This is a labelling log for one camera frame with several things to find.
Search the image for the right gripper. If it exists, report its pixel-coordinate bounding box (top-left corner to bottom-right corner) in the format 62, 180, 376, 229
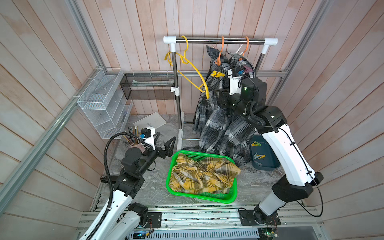
215, 88, 254, 125

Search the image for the grey plaid shirt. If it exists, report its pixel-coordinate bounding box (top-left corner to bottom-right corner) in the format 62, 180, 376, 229
209, 53, 265, 167
194, 46, 231, 154

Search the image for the yellow clothespin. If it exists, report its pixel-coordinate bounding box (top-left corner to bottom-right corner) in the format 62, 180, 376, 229
251, 142, 262, 147
211, 71, 226, 78

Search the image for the orange hanger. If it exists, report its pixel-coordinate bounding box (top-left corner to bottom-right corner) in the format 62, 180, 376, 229
238, 36, 250, 62
216, 36, 225, 66

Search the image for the yellow plaid shirt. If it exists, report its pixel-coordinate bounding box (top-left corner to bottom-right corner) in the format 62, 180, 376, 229
168, 154, 241, 195

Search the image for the yellow plastic hanger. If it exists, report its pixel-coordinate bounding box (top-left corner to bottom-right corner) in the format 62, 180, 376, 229
164, 35, 210, 100

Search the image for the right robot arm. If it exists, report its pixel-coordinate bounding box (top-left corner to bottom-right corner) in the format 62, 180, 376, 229
215, 74, 324, 226

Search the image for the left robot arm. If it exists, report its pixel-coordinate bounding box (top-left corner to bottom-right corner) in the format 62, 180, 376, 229
81, 127, 177, 240

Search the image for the pink pencil cup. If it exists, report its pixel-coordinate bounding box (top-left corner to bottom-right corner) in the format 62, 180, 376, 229
123, 126, 145, 153

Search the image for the pink clothespin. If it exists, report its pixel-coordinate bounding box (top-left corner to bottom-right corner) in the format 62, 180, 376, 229
243, 65, 255, 77

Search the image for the yellow clothespin in tray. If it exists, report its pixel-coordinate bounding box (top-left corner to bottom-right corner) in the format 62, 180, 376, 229
251, 142, 262, 147

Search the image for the black mesh shelf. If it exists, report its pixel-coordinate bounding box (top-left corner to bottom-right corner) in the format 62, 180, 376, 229
120, 74, 176, 101

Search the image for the metal clothes rack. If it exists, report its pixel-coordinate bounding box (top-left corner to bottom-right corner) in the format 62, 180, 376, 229
163, 36, 278, 151

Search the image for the dark teal tray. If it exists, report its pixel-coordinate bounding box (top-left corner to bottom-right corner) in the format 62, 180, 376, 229
250, 135, 281, 171

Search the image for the green plastic basket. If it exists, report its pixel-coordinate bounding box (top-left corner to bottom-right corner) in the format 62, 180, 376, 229
166, 151, 241, 204

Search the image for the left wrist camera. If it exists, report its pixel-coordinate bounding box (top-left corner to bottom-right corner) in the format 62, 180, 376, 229
140, 127, 156, 151

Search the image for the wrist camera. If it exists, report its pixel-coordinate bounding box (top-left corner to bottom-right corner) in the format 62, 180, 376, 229
140, 127, 156, 151
228, 67, 245, 96

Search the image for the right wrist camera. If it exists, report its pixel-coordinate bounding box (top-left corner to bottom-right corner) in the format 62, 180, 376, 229
228, 67, 245, 96

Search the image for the white wire shelf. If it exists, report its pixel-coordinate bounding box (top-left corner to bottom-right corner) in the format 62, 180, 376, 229
78, 68, 133, 139

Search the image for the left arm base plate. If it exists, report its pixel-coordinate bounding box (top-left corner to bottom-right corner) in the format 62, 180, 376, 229
137, 212, 162, 229

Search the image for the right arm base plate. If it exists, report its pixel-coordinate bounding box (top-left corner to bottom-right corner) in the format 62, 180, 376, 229
238, 208, 281, 226

